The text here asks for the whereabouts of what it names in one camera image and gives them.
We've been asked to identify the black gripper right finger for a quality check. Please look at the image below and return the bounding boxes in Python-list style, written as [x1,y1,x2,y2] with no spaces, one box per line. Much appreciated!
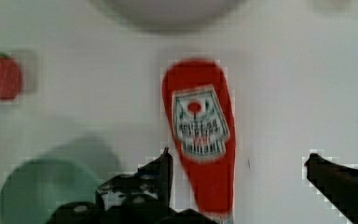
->
[304,153,358,224]

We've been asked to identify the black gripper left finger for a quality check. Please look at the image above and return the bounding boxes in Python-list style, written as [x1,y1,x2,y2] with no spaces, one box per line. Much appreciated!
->
[46,148,217,224]

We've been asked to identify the red ketchup bottle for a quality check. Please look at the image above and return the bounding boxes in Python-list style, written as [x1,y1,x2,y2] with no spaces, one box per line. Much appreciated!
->
[161,59,236,224]

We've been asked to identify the green mug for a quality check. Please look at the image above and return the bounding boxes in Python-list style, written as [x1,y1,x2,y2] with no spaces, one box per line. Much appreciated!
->
[0,158,100,224]

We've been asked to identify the purple round plate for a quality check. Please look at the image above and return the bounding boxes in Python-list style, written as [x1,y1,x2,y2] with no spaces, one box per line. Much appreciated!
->
[87,0,248,33]

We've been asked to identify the light red toy strawberry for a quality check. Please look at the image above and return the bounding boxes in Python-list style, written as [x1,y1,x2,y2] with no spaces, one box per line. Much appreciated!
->
[0,53,23,101]

